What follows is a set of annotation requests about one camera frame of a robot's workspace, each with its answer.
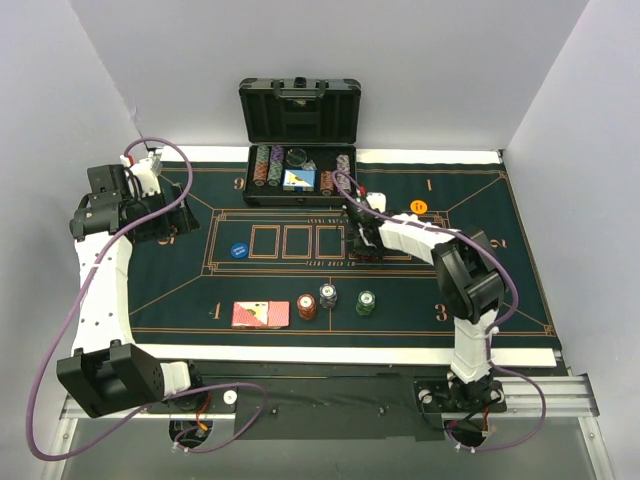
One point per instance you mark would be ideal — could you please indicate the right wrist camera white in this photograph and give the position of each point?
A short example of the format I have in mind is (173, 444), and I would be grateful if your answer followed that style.
(377, 201)

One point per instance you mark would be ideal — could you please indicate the lilac chips in case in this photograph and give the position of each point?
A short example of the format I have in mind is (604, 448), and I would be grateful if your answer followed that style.
(343, 166)

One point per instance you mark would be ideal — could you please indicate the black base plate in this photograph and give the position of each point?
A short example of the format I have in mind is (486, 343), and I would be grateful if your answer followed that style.
(330, 401)

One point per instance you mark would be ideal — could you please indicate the green red chips in case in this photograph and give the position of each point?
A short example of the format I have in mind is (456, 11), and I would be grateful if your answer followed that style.
(261, 167)

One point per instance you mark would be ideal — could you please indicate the blue small blind button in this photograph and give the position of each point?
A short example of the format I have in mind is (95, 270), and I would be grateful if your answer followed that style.
(239, 250)

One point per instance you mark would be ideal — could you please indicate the black round button in case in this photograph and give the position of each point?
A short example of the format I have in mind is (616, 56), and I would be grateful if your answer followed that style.
(296, 157)

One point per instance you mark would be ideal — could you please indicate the green poker table mat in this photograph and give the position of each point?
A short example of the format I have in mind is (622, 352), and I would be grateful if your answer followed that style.
(182, 291)

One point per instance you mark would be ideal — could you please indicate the black poker chip case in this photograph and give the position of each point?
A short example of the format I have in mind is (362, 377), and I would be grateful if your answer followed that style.
(317, 115)

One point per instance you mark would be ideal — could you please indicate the blue poker chip stack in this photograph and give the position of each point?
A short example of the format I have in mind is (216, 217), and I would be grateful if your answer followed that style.
(327, 295)

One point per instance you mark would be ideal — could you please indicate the green poker chip stack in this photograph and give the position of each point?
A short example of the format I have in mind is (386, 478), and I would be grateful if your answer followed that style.
(366, 302)

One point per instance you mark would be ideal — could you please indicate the orange chips in case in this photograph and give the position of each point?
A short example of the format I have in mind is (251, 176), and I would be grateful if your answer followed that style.
(326, 183)

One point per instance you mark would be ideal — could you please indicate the orange big blind button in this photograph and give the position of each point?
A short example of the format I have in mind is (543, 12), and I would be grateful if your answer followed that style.
(418, 207)

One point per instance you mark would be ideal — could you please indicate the red playing card deck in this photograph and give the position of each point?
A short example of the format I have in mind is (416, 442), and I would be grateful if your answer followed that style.
(260, 315)

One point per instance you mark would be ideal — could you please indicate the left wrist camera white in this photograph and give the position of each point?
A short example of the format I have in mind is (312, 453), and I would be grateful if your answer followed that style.
(142, 176)

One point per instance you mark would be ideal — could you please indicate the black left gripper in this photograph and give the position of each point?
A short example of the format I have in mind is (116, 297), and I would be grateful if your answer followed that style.
(175, 214)

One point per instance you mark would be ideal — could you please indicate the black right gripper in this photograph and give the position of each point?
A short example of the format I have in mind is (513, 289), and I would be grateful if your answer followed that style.
(364, 240)

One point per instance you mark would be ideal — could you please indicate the blue card box in case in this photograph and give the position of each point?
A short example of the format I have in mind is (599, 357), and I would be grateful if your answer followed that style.
(299, 180)

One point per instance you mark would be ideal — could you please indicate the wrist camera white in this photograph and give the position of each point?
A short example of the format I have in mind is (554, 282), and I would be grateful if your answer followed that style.
(377, 201)
(142, 176)

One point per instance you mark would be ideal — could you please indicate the red poker chip stack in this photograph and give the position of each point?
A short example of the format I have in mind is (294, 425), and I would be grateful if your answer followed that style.
(306, 306)

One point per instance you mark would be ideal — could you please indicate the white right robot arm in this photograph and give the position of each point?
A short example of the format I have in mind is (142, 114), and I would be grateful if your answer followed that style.
(469, 281)

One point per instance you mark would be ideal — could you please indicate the purple green chips in case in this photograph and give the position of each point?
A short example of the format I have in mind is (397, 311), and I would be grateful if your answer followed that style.
(275, 169)

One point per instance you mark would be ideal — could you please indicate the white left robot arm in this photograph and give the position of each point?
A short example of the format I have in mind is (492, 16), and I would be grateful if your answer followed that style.
(106, 371)

